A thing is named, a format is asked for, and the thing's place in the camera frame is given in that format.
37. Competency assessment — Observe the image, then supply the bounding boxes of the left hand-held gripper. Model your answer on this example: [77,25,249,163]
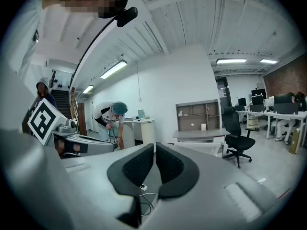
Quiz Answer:
[27,97,116,156]

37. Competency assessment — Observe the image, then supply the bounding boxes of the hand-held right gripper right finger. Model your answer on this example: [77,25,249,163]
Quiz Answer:
[155,142,286,230]

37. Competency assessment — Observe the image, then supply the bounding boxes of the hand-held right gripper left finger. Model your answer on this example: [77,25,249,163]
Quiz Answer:
[61,143,154,230]

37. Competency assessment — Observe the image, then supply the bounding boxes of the grey wooden desk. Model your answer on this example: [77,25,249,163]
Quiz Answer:
[172,127,231,143]

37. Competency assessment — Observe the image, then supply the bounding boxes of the grey wooden desk hutch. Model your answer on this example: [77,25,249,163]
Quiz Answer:
[176,99,221,132]

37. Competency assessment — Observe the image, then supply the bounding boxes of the black office chair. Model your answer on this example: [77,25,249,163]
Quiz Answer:
[221,106,256,169]

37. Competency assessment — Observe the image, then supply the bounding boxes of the white office desk row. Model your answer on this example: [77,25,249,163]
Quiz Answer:
[236,109,307,141]

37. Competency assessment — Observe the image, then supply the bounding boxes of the person's left hand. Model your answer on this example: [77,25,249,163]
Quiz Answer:
[57,139,82,158]

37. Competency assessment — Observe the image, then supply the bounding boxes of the white round ribbed table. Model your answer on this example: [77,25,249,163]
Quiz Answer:
[123,118,156,149]

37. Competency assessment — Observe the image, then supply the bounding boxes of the dark staircase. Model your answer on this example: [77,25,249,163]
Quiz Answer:
[51,89,73,120]

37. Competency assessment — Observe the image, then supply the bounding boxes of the person's white t-shirt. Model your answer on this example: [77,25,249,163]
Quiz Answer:
[4,0,75,230]

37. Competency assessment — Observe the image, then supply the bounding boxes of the dark door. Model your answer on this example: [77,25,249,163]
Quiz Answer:
[215,76,232,108]

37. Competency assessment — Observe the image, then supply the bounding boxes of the cardboard box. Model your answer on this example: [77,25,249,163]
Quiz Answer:
[288,126,302,154]

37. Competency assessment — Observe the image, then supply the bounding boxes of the row of black monitors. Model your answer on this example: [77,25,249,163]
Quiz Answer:
[237,89,302,115]

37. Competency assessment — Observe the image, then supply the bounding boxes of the white charger cable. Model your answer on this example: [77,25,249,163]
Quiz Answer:
[138,183,159,216]

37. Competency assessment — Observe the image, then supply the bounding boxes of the black head camera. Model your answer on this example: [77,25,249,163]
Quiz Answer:
[117,6,139,28]

